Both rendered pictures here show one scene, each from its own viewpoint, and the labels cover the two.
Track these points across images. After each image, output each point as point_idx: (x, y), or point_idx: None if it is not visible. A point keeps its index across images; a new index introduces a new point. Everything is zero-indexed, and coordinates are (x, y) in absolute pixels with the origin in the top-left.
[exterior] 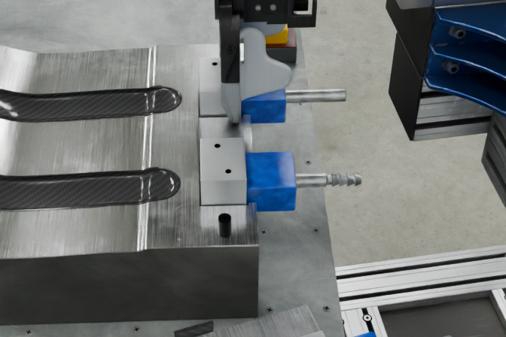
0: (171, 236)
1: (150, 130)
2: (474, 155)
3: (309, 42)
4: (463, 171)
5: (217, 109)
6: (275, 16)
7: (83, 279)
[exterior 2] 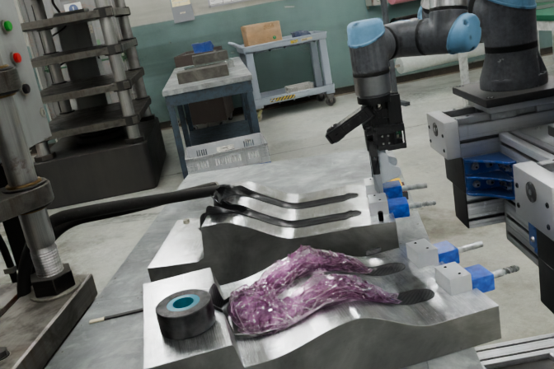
0: (359, 223)
1: (347, 203)
2: (537, 315)
3: None
4: (531, 323)
5: (373, 193)
6: (391, 147)
7: (326, 246)
